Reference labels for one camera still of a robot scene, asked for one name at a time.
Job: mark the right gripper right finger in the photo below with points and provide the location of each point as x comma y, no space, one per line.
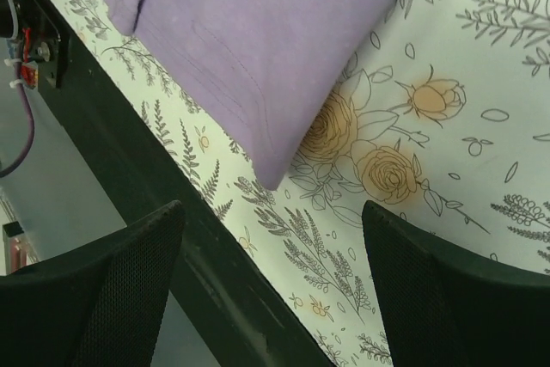
442,305

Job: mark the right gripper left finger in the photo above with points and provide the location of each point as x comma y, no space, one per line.
101,304

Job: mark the purple t shirt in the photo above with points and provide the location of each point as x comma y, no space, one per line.
261,69

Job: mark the floral table cloth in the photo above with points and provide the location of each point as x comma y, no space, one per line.
447,100

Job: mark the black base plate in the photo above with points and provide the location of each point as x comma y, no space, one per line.
223,311

